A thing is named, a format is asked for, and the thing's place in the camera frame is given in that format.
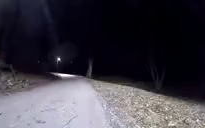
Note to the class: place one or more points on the street lamp on pole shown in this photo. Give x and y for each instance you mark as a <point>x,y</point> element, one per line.
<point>58,60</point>

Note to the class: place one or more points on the forked tree trunk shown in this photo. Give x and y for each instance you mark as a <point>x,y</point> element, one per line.
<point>156,75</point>

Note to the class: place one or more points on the grey asphalt path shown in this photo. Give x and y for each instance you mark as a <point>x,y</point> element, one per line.
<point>56,103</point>

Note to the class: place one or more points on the leaf-strewn flat verge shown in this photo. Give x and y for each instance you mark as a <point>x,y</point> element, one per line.
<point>146,106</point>

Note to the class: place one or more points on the leaf-strewn verge with slope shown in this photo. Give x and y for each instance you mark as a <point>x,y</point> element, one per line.
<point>10,80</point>

